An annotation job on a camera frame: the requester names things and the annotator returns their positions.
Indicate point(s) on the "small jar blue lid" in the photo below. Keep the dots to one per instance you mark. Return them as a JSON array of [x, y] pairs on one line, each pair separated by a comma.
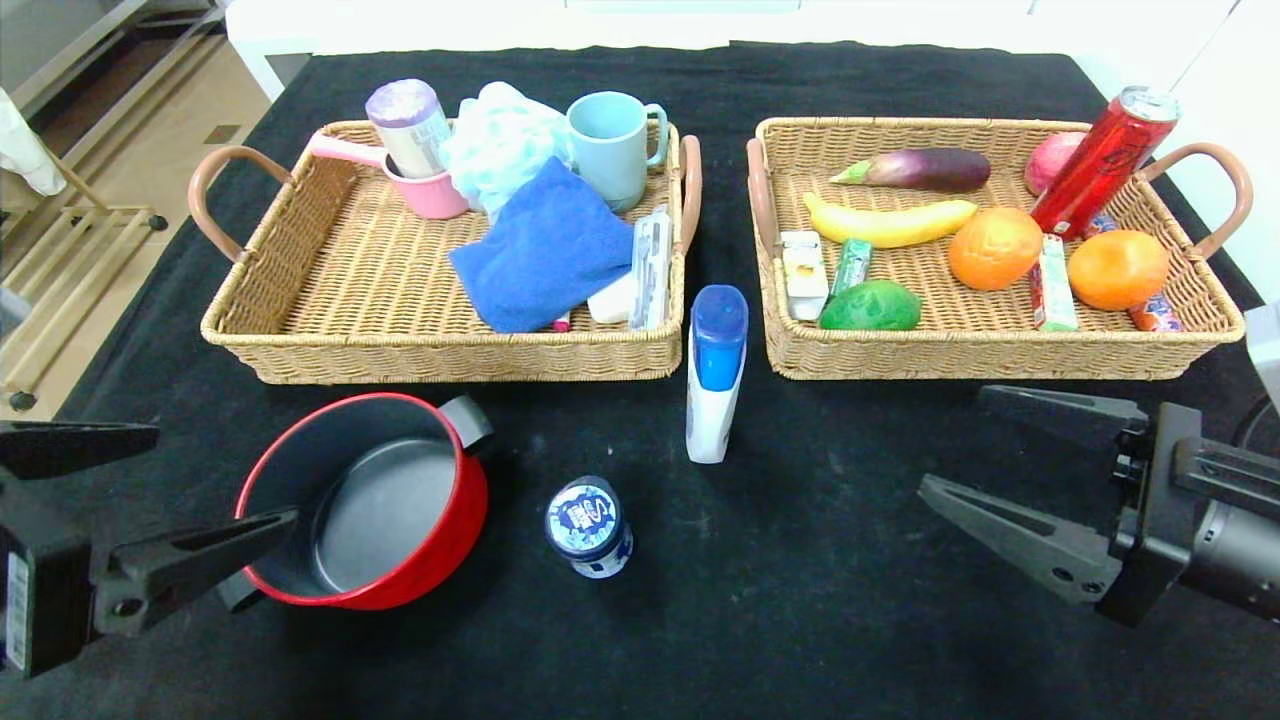
[[588, 525]]

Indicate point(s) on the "white table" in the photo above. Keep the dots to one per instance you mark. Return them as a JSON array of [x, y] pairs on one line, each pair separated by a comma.
[[450, 25]]

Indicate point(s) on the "yellow banana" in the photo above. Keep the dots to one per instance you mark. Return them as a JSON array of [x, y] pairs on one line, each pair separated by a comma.
[[890, 225]]

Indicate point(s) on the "white hanging cloth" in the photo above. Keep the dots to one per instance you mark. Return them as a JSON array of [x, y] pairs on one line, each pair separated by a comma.
[[25, 150]]

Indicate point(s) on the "purple eggplant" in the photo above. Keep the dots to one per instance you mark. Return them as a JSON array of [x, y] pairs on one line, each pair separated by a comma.
[[930, 170]]

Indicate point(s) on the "pink red apple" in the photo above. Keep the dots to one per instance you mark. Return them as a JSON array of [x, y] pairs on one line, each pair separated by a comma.
[[1048, 160]]

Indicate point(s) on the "red soda can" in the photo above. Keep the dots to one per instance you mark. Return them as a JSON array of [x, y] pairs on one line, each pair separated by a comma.
[[1100, 165]]

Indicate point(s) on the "light blue bath pouf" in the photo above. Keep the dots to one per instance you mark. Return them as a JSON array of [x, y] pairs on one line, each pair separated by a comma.
[[500, 140]]

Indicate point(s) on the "black tablecloth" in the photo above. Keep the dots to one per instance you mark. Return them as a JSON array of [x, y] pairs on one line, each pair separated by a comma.
[[640, 640]]

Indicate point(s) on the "smooth orange fruit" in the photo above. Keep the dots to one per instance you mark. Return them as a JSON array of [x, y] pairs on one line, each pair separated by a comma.
[[1117, 272]]

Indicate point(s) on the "grey metal shelf frame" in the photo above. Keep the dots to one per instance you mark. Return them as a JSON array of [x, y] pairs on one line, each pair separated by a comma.
[[90, 60]]

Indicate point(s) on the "small orange blue can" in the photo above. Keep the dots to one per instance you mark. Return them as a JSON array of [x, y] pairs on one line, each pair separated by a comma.
[[1155, 316]]

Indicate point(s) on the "white yellow snack box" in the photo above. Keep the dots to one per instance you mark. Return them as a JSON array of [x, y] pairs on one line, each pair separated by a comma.
[[803, 280]]

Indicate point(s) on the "small blue red packet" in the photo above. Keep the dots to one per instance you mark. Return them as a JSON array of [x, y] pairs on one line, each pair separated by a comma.
[[1098, 224]]

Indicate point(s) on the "small pink marker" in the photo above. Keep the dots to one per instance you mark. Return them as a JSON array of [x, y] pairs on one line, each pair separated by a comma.
[[562, 323]]

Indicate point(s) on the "textured orange fruit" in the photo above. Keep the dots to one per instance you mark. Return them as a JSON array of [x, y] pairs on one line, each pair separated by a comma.
[[995, 250]]

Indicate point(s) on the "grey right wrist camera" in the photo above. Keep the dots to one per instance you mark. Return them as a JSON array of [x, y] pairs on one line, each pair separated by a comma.
[[1265, 350]]

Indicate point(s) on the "blue towel cloth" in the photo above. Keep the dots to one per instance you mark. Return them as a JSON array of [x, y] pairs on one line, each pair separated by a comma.
[[545, 255]]

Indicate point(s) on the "white soap bar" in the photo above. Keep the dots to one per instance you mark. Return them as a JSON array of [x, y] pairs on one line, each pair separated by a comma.
[[612, 301]]

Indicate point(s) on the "white bottle blue cap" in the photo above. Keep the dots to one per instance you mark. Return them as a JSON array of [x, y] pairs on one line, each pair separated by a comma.
[[715, 400]]

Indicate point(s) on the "teal ceramic mug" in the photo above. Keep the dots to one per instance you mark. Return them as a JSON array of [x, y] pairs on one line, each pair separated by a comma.
[[610, 150]]

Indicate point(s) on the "green red candy box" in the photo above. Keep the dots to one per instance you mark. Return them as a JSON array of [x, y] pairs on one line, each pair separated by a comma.
[[1052, 290]]

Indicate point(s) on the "green avocado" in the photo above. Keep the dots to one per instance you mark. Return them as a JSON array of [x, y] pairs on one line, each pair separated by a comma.
[[870, 307]]

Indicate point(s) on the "clear plastic toothbrush pack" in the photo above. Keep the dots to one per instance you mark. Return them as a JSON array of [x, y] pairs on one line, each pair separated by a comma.
[[650, 270]]

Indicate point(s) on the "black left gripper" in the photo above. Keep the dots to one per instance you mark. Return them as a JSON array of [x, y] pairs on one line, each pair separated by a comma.
[[45, 590]]

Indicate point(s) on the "green gum box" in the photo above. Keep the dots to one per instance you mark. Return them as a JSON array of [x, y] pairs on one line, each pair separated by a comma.
[[852, 265]]

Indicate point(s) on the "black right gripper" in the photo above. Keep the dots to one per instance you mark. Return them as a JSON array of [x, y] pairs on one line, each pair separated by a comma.
[[1150, 515]]

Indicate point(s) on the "wooden rolling rack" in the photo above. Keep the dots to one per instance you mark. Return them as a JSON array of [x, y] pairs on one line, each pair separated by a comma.
[[60, 290]]

